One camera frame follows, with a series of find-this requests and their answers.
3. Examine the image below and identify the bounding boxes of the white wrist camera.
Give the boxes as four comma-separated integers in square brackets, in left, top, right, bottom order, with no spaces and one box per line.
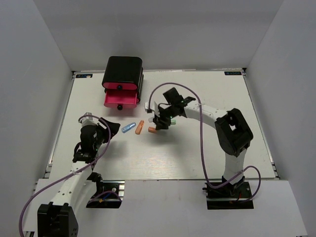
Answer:
[78,112,99,127]
[145,102,159,117]

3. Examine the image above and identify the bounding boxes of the black drawer cabinet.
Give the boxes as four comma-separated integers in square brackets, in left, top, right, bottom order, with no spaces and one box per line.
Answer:
[102,56,144,103]

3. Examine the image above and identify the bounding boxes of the pink top drawer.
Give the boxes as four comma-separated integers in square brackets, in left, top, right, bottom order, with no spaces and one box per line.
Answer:
[102,82,137,90]

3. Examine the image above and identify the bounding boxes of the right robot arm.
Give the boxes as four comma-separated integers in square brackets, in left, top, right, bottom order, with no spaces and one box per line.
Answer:
[145,87,253,197]

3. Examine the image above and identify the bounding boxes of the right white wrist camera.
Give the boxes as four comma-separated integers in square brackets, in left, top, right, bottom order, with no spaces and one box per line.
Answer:
[145,102,159,117]

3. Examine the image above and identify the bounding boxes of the blue translucent lead case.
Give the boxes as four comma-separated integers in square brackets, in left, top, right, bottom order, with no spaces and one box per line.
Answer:
[121,122,136,133]

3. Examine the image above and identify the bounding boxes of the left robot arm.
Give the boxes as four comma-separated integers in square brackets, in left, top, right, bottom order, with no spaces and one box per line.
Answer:
[37,115,120,237]

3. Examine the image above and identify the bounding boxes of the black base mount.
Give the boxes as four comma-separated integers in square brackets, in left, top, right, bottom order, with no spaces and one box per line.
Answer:
[86,180,125,209]
[202,182,254,210]

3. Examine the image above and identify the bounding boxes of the purple cable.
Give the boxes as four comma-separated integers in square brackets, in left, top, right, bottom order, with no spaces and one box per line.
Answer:
[19,116,121,236]
[149,82,262,203]

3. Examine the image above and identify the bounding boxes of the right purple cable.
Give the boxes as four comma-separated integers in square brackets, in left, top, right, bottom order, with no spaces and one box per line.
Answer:
[149,82,262,203]

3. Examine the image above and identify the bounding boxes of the orange translucent lead case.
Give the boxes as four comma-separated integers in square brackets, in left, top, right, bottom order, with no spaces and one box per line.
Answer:
[135,120,144,135]

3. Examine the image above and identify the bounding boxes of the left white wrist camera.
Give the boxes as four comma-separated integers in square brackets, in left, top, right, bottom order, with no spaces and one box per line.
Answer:
[78,112,99,127]

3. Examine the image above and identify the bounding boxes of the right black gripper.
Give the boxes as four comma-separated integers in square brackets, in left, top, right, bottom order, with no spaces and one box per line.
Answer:
[154,104,177,130]

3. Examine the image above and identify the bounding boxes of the right blue table label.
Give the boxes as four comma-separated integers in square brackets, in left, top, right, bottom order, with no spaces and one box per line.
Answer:
[224,71,242,76]

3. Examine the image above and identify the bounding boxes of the blue table label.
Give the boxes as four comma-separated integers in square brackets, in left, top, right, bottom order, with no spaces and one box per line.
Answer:
[76,74,93,78]
[224,71,242,76]

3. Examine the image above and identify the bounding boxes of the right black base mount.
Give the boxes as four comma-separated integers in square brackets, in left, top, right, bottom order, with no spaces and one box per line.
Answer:
[202,182,254,210]

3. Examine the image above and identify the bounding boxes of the left blue table label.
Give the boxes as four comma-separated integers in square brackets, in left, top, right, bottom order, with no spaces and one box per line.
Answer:
[76,74,93,78]

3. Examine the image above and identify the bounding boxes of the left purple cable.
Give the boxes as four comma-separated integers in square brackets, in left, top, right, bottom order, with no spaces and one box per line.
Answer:
[19,116,121,236]

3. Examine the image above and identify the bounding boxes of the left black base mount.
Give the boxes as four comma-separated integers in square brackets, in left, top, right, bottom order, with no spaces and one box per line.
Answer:
[86,180,125,209]

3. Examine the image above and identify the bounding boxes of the pink drawer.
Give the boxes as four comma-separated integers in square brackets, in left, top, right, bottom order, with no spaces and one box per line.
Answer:
[102,82,137,90]
[104,89,139,110]

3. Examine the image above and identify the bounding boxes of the orange capped lead tube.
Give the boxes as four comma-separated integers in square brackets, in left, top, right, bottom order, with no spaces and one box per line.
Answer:
[148,126,157,133]

